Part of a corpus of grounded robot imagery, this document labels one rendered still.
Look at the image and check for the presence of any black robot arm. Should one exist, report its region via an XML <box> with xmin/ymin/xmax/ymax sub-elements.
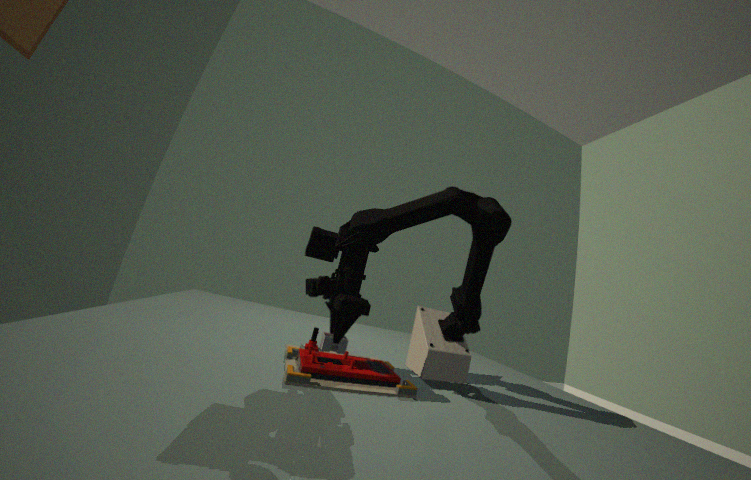
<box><xmin>305</xmin><ymin>187</ymin><xmax>511</xmax><ymax>342</ymax></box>

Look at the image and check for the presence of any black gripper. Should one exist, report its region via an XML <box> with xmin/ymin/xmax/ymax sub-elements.
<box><xmin>322</xmin><ymin>264</ymin><xmax>371</xmax><ymax>344</ymax></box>

